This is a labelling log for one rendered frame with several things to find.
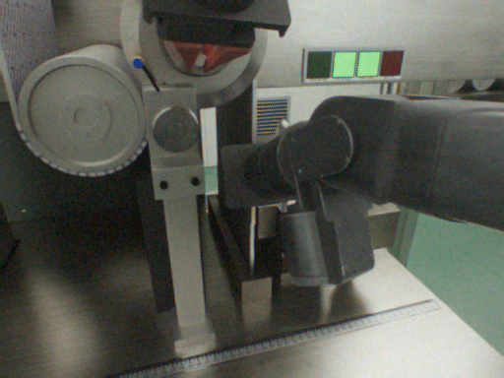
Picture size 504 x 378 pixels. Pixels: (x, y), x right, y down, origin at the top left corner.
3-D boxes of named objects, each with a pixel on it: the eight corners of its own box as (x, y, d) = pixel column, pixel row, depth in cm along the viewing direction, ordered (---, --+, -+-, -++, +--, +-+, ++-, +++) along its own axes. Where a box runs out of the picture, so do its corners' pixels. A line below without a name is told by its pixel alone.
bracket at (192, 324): (175, 352, 42) (142, 96, 29) (171, 314, 47) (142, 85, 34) (216, 343, 43) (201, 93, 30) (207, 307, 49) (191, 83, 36)
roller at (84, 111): (35, 178, 36) (0, 56, 30) (76, 121, 58) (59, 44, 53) (153, 166, 39) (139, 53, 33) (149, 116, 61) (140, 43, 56)
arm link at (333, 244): (429, 102, 24) (345, 106, 19) (467, 265, 23) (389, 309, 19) (314, 143, 34) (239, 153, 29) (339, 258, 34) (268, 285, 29)
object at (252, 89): (251, 224, 46) (252, 82, 38) (217, 163, 67) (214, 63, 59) (255, 224, 46) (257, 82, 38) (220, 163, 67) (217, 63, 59)
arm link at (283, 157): (343, 111, 26) (274, 122, 25) (361, 199, 26) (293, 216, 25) (306, 132, 33) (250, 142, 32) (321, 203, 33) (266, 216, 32)
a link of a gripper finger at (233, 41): (230, 99, 33) (263, 31, 24) (153, 96, 30) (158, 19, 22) (222, 39, 34) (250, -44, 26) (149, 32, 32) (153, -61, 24)
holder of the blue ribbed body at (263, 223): (258, 238, 48) (258, 207, 46) (223, 176, 68) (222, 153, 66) (279, 235, 49) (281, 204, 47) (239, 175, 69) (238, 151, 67)
